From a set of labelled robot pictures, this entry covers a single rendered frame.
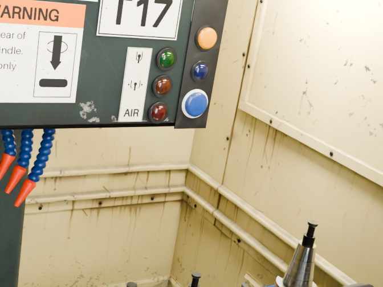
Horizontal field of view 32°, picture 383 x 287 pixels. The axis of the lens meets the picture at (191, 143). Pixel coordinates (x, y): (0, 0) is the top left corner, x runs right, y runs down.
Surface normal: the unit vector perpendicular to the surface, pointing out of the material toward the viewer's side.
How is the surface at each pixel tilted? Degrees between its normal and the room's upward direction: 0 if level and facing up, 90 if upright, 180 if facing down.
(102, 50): 90
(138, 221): 90
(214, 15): 90
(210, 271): 90
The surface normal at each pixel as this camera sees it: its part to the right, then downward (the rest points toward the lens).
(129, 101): 0.51, 0.35
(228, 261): -0.84, 0.03
